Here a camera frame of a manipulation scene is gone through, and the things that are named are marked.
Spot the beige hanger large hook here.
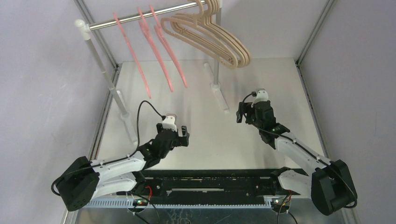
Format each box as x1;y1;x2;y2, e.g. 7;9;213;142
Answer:
161;0;233;70

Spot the pink hanger long bar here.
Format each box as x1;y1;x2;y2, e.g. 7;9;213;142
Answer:
149;5;188;88

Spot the pink hanger top hook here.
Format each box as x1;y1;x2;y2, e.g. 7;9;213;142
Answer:
113;12;152;99

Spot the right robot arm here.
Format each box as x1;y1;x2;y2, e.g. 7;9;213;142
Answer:
236;101;358;216

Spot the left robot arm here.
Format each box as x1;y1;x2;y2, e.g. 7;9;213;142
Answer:
51;123;190;211

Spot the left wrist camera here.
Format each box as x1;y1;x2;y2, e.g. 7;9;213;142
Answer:
162;114;177;132

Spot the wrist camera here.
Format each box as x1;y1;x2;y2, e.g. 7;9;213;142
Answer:
162;114;177;132
251;88;269;108

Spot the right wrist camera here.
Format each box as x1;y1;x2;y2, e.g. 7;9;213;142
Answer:
251;88;269;108

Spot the left black cable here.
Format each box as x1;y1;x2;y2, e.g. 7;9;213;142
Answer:
51;100;168;197

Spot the black cable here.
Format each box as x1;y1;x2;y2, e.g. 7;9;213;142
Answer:
51;100;168;197
241;92;359;209

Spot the white clothes rack frame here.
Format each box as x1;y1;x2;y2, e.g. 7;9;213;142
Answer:
74;0;229;146

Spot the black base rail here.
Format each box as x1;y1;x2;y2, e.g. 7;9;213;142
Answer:
131;168;291;206

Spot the right black cable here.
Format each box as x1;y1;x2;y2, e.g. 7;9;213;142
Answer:
241;92;359;209

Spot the aluminium frame post right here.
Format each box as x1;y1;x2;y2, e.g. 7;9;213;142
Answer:
295;0;337;68

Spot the aluminium frame post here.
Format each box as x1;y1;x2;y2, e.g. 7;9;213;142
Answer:
295;0;337;68
74;0;118;70

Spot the aluminium frame post left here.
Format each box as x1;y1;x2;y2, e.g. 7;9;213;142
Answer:
74;0;118;70

